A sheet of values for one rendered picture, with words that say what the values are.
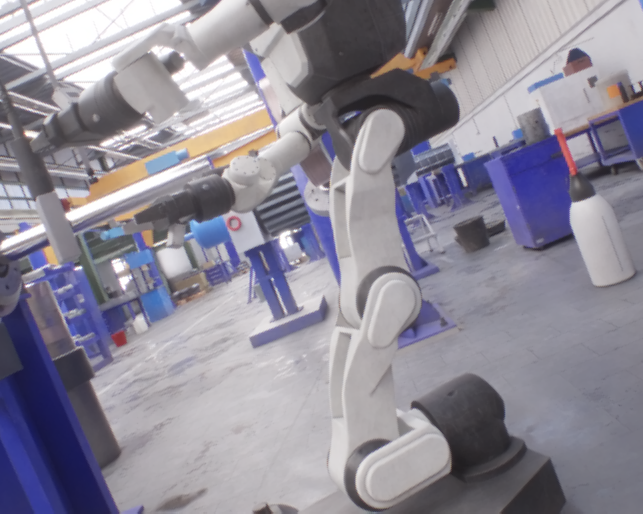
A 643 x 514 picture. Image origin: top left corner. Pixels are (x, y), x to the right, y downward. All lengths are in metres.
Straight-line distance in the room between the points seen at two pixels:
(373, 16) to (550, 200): 3.38
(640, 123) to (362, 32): 5.94
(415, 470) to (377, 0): 0.96
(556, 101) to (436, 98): 6.67
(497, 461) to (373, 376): 0.33
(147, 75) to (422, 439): 0.84
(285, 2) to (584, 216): 2.27
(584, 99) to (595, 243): 5.22
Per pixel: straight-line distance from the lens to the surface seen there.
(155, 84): 0.96
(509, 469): 1.34
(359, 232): 1.21
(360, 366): 1.19
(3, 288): 2.11
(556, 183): 4.54
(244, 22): 0.92
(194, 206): 1.22
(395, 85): 1.29
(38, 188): 1.19
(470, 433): 1.31
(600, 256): 3.01
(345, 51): 1.23
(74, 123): 1.05
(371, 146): 1.21
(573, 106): 8.03
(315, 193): 2.07
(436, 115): 1.33
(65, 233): 1.16
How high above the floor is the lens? 0.79
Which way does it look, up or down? 2 degrees down
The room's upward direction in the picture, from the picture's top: 22 degrees counter-clockwise
